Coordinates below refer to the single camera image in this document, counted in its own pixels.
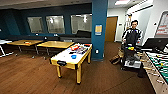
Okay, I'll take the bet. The person in black top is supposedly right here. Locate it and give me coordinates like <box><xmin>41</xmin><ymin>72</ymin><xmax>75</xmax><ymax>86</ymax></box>
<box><xmin>121</xmin><ymin>19</ymin><xmax>145</xmax><ymax>48</ymax></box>

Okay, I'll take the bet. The small red yellow item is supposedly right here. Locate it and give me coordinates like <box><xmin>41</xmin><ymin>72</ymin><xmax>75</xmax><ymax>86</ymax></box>
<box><xmin>24</xmin><ymin>41</ymin><xmax>32</xmax><ymax>45</ymax></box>

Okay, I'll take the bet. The green field foosball table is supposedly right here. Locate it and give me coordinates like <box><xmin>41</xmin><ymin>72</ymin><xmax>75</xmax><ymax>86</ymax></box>
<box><xmin>142</xmin><ymin>51</ymin><xmax>168</xmax><ymax>94</ymax></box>

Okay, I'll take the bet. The brown wooden door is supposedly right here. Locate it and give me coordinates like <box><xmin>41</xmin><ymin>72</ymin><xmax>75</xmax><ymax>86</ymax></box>
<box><xmin>104</xmin><ymin>16</ymin><xmax>118</xmax><ymax>43</ymax></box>

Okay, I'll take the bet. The red yellow game box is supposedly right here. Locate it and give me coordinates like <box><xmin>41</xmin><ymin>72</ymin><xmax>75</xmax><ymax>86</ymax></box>
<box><xmin>70</xmin><ymin>44</ymin><xmax>81</xmax><ymax>52</ymax></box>

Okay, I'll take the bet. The dark framed window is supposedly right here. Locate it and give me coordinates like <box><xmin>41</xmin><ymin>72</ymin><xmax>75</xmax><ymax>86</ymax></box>
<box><xmin>70</xmin><ymin>13</ymin><xmax>93</xmax><ymax>35</ymax></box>
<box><xmin>45</xmin><ymin>15</ymin><xmax>66</xmax><ymax>35</ymax></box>
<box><xmin>27</xmin><ymin>16</ymin><xmax>45</xmax><ymax>34</ymax></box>

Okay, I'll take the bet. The light wooden game table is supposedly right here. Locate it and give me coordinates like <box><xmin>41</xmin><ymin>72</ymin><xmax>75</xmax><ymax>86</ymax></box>
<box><xmin>49</xmin><ymin>43</ymin><xmax>93</xmax><ymax>85</ymax></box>
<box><xmin>36</xmin><ymin>40</ymin><xmax>75</xmax><ymax>56</ymax></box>

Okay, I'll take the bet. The long dark sofa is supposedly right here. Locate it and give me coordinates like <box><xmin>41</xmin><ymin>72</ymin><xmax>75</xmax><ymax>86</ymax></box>
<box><xmin>6</xmin><ymin>33</ymin><xmax>61</xmax><ymax>43</ymax></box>

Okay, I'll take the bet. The white folding table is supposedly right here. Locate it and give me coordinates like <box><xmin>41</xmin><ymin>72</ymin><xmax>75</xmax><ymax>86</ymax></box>
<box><xmin>0</xmin><ymin>39</ymin><xmax>13</xmax><ymax>58</ymax></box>

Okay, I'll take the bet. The blue bowl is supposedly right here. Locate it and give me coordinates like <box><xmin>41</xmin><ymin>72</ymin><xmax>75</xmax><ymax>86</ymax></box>
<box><xmin>70</xmin><ymin>54</ymin><xmax>78</xmax><ymax>60</ymax></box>

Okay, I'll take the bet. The tall step ladder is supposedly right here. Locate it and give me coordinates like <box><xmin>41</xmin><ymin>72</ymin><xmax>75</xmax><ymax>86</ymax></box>
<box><xmin>124</xmin><ymin>13</ymin><xmax>133</xmax><ymax>33</ymax></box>

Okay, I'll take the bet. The small yellow object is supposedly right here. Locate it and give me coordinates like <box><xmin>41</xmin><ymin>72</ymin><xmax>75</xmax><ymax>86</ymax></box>
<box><xmin>128</xmin><ymin>46</ymin><xmax>135</xmax><ymax>51</ymax></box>

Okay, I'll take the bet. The dark grey sofa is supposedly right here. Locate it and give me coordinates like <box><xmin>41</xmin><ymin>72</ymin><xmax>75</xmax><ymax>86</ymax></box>
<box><xmin>59</xmin><ymin>30</ymin><xmax>93</xmax><ymax>44</ymax></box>

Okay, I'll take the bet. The yellow wall sign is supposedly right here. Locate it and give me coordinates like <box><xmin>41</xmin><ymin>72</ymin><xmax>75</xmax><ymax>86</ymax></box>
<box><xmin>94</xmin><ymin>24</ymin><xmax>103</xmax><ymax>36</ymax></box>

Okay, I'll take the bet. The red bowl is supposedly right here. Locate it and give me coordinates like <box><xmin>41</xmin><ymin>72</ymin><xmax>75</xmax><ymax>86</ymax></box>
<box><xmin>83</xmin><ymin>43</ymin><xmax>92</xmax><ymax>47</ymax></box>

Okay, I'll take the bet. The black monitor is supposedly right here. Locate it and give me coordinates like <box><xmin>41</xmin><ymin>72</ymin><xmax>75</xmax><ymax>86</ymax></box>
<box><xmin>141</xmin><ymin>37</ymin><xmax>168</xmax><ymax>53</ymax></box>

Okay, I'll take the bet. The rectangular ceiling light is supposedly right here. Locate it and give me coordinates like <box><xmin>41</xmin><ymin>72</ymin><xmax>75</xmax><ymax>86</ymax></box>
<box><xmin>114</xmin><ymin>0</ymin><xmax>131</xmax><ymax>6</ymax></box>

